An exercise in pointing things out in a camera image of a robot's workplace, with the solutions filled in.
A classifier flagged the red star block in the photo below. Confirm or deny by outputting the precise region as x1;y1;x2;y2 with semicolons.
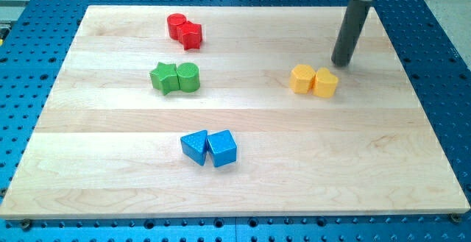
177;21;202;50

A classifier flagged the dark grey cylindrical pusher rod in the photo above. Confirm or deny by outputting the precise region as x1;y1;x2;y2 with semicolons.
331;0;372;67

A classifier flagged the yellow hexagon block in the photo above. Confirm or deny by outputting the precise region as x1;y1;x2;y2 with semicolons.
289;64;316;94

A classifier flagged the wooden board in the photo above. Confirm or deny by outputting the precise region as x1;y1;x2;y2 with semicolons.
1;5;470;219

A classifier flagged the left board clamp screw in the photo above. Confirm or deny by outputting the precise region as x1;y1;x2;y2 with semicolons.
19;219;32;231

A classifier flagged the green star block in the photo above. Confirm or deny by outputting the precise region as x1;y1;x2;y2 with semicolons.
149;62;180;96

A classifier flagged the green cylinder block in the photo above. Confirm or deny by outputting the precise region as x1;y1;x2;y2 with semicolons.
177;63;200;93

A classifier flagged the red cylinder block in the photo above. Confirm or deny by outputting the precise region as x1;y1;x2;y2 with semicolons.
167;13;187;40

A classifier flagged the blue cube block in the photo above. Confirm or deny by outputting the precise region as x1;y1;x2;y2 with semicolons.
207;130;237;168

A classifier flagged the yellow heart block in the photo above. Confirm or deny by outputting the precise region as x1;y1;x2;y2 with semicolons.
313;68;339;98

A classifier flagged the blue triangle block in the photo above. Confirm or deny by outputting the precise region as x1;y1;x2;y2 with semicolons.
180;130;208;166

